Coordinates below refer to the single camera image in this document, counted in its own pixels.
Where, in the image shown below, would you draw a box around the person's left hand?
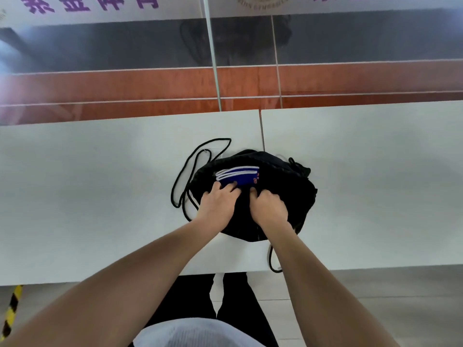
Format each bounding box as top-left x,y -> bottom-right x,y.
196,181 -> 242,234

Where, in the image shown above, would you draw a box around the person's right hand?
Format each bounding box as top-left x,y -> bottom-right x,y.
249,187 -> 291,230

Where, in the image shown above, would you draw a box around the black drawstring bag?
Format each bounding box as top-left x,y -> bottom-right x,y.
171,138 -> 318,274

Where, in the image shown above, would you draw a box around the person's left forearm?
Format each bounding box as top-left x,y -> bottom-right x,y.
0,214 -> 222,347

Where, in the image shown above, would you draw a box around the person's right forearm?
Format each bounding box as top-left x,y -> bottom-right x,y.
261,222 -> 401,347

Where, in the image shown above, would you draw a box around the blue white-striped garment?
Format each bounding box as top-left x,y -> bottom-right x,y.
213,166 -> 261,190

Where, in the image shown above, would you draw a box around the person's black trousers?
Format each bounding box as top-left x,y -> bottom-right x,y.
144,272 -> 280,347

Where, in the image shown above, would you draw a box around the person's white shirt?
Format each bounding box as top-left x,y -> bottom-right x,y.
132,317 -> 267,347

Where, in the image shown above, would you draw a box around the white banner with purple print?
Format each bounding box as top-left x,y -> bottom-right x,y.
208,0 -> 463,18
0,0 -> 204,28

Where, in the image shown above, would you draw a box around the yellow black hazard tape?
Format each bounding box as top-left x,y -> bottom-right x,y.
0,285 -> 24,343

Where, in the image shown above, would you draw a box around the grey metal frame post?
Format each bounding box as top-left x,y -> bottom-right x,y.
200,0 -> 222,112

